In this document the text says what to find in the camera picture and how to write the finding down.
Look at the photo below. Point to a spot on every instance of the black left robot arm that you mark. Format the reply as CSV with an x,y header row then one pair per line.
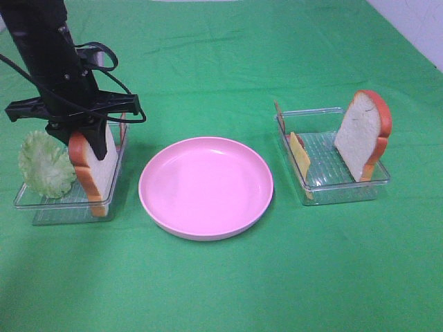
x,y
62,71

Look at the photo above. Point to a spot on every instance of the right clear plastic tray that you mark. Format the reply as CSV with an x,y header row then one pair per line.
x,y
328,178

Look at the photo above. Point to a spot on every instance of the yellow toy cheese slice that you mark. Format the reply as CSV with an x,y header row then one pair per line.
x,y
301,161

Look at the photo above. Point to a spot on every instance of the green lettuce leaf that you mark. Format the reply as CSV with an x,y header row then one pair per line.
x,y
45,165

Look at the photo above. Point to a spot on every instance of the toy bread slice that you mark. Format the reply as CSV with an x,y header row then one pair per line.
x,y
95,176
363,134

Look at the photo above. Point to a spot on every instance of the toy bacon strip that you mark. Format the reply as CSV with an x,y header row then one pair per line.
x,y
122,129
282,123

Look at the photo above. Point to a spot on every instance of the clear plastic tray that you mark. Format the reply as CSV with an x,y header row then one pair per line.
x,y
74,207
328,178

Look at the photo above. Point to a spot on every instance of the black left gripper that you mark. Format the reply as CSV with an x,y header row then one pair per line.
x,y
70,101

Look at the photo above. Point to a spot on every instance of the left clear plastic tray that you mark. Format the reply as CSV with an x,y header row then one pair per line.
x,y
74,207

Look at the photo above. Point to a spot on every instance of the green tablecloth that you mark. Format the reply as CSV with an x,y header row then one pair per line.
x,y
218,69

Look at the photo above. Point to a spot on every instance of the pink round plate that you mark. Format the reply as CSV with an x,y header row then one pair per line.
x,y
206,188

